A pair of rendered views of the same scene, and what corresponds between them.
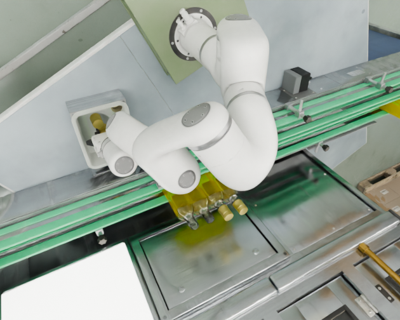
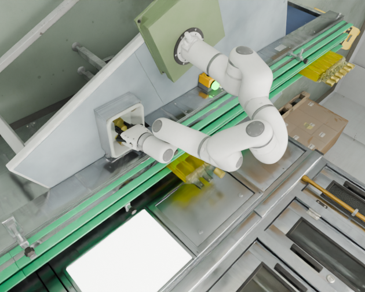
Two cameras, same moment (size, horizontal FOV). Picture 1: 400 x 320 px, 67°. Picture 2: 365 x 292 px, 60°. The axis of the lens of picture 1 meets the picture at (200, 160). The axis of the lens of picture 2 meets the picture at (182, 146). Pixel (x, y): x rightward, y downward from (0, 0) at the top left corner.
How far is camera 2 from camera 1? 56 cm
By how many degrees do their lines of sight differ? 17
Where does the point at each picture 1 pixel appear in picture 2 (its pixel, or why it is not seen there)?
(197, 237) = (197, 193)
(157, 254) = (172, 212)
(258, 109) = (276, 116)
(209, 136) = (267, 141)
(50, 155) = (78, 152)
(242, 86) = (260, 100)
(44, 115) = (78, 122)
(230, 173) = (270, 156)
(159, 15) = (170, 37)
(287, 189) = not seen: hidden behind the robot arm
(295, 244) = (262, 184)
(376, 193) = not seen: hidden behind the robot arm
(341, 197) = not seen: hidden behind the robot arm
